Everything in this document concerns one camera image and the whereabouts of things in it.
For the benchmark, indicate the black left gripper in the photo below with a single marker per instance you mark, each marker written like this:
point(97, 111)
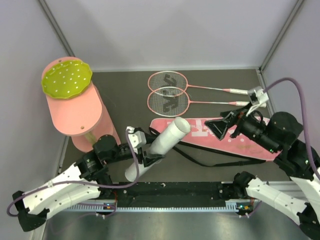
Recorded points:
point(148, 160)

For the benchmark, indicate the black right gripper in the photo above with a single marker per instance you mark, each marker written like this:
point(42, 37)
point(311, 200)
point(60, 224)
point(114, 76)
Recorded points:
point(217, 127)

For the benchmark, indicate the white shuttlecock tube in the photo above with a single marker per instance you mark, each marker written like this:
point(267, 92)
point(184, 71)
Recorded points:
point(167, 139)

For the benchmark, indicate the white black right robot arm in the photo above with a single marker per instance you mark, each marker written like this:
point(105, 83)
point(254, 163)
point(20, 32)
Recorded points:
point(279, 136)

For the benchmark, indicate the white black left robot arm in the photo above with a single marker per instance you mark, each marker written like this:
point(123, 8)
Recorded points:
point(88, 177)

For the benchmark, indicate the pink sport racket bag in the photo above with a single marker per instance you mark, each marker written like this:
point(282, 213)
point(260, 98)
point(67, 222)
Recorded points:
point(201, 135)

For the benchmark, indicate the pink racket near bag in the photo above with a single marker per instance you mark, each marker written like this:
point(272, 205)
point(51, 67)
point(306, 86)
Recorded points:
point(174, 102)

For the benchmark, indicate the pink racket far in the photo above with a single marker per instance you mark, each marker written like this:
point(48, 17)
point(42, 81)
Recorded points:
point(176, 79)

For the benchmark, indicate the pink tiered shelf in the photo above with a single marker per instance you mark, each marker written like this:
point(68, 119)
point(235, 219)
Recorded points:
point(83, 118)

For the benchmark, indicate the green dotted scalloped plate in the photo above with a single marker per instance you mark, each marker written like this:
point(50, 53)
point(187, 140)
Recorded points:
point(67, 79)

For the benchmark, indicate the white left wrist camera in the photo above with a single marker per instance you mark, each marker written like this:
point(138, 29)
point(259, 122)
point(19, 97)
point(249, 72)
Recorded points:
point(136, 137)

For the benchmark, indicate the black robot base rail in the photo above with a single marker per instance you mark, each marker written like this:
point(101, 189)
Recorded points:
point(175, 194)

